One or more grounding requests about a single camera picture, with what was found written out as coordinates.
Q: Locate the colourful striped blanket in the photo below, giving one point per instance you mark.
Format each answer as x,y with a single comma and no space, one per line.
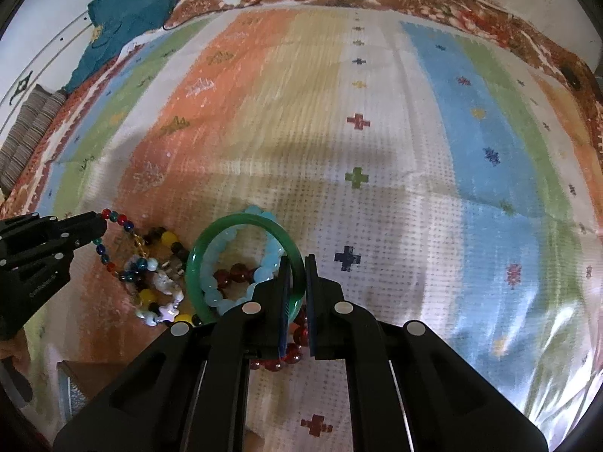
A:
434,176

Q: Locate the green jade bangle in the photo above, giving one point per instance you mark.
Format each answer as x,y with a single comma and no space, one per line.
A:
212,232

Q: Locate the teal garment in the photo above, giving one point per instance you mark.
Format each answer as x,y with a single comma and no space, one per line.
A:
116,23

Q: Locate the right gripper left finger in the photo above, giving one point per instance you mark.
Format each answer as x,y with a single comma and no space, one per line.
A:
187,391

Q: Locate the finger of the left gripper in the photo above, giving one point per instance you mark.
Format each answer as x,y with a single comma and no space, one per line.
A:
75,230

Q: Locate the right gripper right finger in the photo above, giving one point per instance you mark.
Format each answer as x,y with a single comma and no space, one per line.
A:
408,389

